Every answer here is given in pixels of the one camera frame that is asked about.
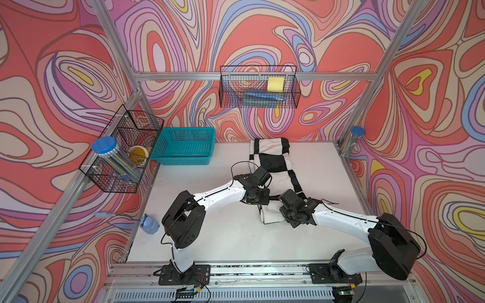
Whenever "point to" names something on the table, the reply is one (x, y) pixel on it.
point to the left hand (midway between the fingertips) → (269, 201)
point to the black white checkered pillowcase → (272, 154)
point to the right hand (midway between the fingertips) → (283, 217)
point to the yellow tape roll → (137, 156)
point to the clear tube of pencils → (357, 132)
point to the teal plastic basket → (185, 146)
